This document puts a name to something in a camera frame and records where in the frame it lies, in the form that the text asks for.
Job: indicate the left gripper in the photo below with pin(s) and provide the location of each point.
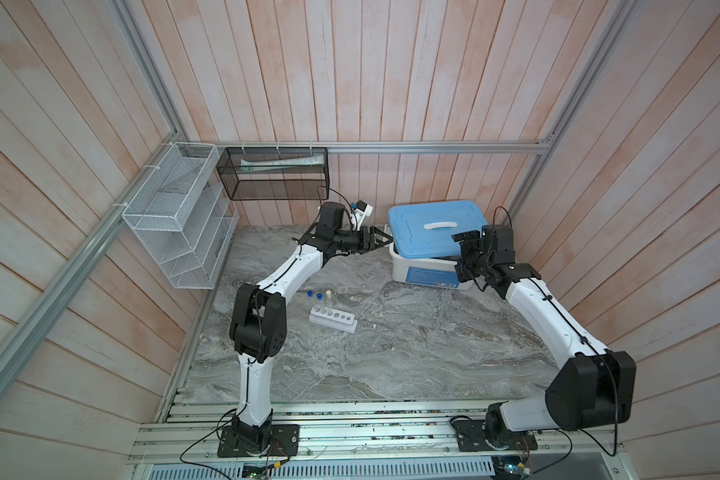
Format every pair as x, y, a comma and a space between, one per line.
371, 238

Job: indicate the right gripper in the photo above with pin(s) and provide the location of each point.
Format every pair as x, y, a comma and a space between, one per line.
462, 272

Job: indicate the blue plastic bin lid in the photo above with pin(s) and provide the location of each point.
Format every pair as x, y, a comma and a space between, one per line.
466, 213

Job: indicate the white plastic storage bin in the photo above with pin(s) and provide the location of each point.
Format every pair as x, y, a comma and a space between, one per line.
426, 270

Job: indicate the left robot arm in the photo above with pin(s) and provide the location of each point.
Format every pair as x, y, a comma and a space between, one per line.
258, 327

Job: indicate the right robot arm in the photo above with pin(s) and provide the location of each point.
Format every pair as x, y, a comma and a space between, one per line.
594, 385

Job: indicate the white test tube rack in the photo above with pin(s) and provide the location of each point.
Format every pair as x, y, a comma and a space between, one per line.
336, 319

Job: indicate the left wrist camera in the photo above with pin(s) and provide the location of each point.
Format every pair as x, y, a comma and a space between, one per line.
361, 208

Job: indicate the black wire mesh basket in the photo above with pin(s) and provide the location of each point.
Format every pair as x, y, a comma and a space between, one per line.
274, 173

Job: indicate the white wire mesh shelf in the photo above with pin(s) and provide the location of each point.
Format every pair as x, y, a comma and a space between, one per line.
182, 218

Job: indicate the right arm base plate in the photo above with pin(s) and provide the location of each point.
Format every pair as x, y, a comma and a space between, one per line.
489, 435

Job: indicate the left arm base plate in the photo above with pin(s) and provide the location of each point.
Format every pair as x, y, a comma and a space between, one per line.
242, 440

